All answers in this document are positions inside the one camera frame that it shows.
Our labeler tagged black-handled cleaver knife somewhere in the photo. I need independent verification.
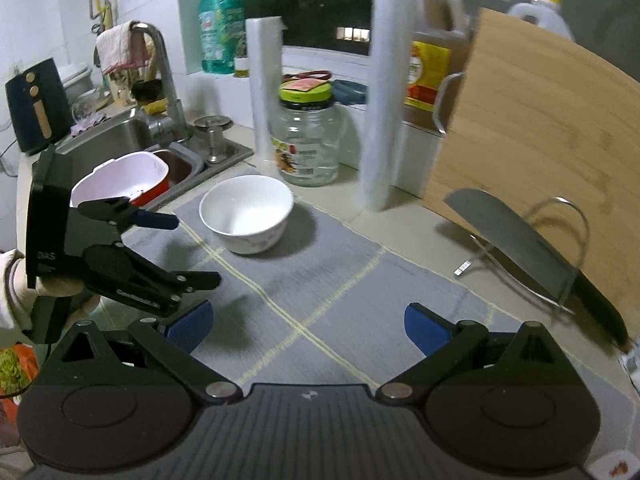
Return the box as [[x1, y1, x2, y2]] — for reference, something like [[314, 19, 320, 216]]
[[443, 188, 630, 354]]

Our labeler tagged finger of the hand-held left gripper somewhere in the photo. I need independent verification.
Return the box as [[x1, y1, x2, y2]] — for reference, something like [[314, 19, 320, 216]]
[[77, 196, 180, 234], [85, 242, 222, 317]]

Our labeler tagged glass jar green lid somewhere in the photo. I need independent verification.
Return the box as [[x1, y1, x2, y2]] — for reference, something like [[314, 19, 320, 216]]
[[269, 79, 347, 187]]

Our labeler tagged metal faucet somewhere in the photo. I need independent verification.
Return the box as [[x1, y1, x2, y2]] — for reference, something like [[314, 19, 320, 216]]
[[130, 20, 194, 144]]

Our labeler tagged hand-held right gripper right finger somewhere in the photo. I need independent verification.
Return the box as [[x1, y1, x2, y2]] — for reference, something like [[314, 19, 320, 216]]
[[375, 302, 572, 406]]

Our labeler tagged grey teal checked dish mat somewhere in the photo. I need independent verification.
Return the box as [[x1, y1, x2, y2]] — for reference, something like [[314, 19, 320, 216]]
[[97, 180, 629, 461]]

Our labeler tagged white rice cooker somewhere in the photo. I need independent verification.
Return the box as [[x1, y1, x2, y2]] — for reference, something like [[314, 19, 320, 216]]
[[59, 62, 96, 106]]

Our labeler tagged white jug yellow cap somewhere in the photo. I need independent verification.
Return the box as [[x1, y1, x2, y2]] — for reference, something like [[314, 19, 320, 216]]
[[507, 0, 577, 44]]

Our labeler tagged red white colander basin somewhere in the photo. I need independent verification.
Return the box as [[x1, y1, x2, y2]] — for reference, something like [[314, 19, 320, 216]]
[[69, 151, 171, 210]]

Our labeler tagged dark blue air fryer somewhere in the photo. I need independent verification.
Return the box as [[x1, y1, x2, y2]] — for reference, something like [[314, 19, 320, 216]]
[[4, 57, 74, 156]]

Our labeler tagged white bowl with floral print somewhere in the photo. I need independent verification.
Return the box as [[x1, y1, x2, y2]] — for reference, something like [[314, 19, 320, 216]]
[[198, 174, 295, 255]]

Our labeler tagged green dish soap bottle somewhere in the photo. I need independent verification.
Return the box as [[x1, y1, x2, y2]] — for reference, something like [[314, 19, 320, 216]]
[[197, 0, 245, 75]]

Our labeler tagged bamboo cutting board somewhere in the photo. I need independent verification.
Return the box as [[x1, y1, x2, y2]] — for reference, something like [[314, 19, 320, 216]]
[[423, 8, 640, 342]]

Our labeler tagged metal wire knife stand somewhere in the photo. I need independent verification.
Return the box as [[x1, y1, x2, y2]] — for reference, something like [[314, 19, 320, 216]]
[[453, 197, 592, 314]]

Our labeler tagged person's left forearm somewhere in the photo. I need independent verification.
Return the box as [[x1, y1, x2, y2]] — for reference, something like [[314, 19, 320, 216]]
[[0, 247, 41, 334]]

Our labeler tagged pink white towel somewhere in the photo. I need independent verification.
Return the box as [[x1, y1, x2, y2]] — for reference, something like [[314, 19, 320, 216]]
[[94, 20, 151, 74]]

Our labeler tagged orange green snack bag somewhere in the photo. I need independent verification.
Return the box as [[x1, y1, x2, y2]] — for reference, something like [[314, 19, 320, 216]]
[[0, 342, 41, 441]]

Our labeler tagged brown oil jug yellow cap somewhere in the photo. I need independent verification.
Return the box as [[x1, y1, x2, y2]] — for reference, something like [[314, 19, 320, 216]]
[[402, 0, 474, 136]]

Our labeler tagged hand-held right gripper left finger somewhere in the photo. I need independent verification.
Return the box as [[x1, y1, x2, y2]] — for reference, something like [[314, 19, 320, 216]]
[[47, 299, 243, 407]]

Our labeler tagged metal sink knob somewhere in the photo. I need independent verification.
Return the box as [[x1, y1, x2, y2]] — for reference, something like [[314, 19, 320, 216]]
[[193, 114, 235, 165]]

